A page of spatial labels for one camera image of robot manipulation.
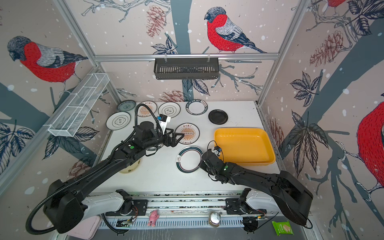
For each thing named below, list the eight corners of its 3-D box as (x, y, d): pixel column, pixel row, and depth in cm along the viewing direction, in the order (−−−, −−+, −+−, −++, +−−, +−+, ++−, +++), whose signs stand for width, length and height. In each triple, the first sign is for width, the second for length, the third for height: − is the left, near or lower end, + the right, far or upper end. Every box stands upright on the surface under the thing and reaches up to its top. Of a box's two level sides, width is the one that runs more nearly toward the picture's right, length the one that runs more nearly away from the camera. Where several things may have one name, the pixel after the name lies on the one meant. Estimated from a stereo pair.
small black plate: (208, 124, 110) (208, 123, 108) (207, 110, 119) (207, 109, 117) (228, 124, 110) (229, 123, 108) (226, 110, 119) (226, 109, 117)
